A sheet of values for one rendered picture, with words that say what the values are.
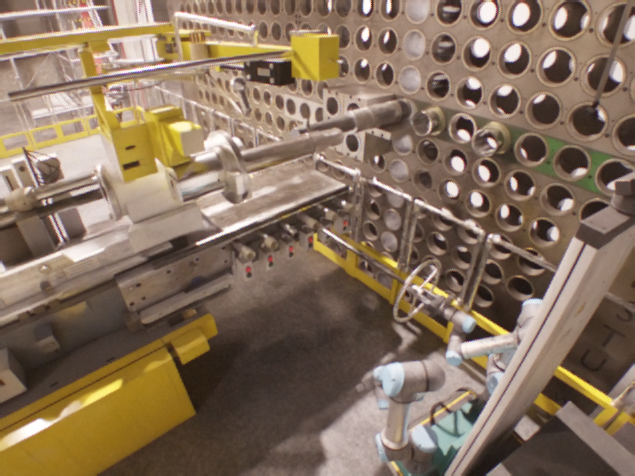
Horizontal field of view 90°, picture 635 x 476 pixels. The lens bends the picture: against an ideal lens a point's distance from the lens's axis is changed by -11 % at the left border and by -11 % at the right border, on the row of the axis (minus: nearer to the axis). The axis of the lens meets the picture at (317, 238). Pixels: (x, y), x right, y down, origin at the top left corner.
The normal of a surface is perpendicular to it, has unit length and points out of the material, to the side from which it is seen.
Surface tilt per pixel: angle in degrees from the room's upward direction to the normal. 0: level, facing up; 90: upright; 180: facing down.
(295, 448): 0
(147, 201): 68
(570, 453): 0
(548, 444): 0
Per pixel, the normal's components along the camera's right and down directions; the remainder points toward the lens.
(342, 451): 0.00, -0.82
